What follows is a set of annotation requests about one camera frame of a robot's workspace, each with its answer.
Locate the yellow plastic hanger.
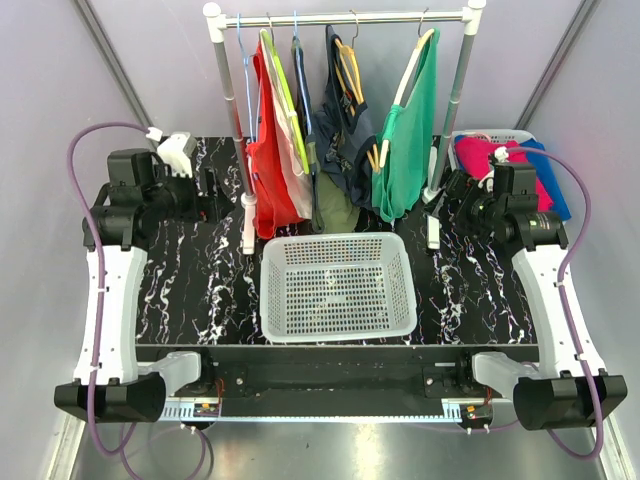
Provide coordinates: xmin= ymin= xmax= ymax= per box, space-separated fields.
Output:
xmin=334 ymin=10 xmax=380 ymax=173

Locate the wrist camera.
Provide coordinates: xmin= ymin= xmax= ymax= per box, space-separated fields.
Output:
xmin=478 ymin=147 xmax=517 ymax=193
xmin=157 ymin=132 xmax=197 ymax=178

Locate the cream white hanger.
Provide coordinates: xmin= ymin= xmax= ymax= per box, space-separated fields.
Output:
xmin=377 ymin=12 xmax=435 ymax=171

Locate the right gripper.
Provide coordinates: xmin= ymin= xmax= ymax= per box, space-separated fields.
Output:
xmin=421 ymin=168 xmax=505 ymax=244

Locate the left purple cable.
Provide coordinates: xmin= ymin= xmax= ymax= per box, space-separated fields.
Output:
xmin=67 ymin=121 xmax=209 ymax=480

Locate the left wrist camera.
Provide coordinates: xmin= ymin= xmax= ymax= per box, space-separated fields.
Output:
xmin=157 ymin=132 xmax=197 ymax=178

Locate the white plastic basket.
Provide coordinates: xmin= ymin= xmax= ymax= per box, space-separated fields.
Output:
xmin=259 ymin=232 xmax=418 ymax=344

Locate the white clothes rack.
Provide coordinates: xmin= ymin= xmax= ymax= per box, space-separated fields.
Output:
xmin=203 ymin=1 xmax=486 ymax=255

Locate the white camisole top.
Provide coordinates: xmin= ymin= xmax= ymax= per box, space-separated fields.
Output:
xmin=260 ymin=39 xmax=312 ymax=219

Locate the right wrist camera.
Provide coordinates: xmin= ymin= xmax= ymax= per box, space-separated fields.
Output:
xmin=478 ymin=147 xmax=517 ymax=193

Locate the lime green hanger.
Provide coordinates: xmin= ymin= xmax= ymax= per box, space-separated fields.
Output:
xmin=260 ymin=29 xmax=310 ymax=176

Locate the blue folded shirt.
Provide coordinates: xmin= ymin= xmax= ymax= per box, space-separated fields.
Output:
xmin=525 ymin=151 xmax=571 ymax=222

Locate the white side basket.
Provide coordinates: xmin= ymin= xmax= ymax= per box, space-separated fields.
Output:
xmin=448 ymin=129 xmax=535 ymax=171

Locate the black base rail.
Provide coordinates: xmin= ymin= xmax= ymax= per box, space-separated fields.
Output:
xmin=134 ymin=343 xmax=541 ymax=424

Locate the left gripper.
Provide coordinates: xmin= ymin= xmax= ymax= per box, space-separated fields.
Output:
xmin=145 ymin=163 xmax=235 ymax=223

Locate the light blue wire hanger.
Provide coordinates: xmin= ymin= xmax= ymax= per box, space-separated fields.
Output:
xmin=236 ymin=14 xmax=257 ymax=143

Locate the pink folded shirt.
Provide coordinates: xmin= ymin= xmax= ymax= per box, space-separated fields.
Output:
xmin=455 ymin=137 xmax=529 ymax=180

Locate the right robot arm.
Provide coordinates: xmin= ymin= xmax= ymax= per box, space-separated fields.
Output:
xmin=444 ymin=162 xmax=628 ymax=431

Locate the navy blue tank top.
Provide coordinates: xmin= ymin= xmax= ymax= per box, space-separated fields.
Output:
xmin=313 ymin=25 xmax=376 ymax=210

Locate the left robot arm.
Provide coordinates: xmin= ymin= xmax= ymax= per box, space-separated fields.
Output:
xmin=54 ymin=149 xmax=234 ymax=423

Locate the olive green tank top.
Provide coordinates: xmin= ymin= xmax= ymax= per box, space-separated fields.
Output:
xmin=291 ymin=38 xmax=360 ymax=235

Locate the red tank top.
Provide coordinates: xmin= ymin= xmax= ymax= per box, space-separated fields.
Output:
xmin=248 ymin=44 xmax=297 ymax=240

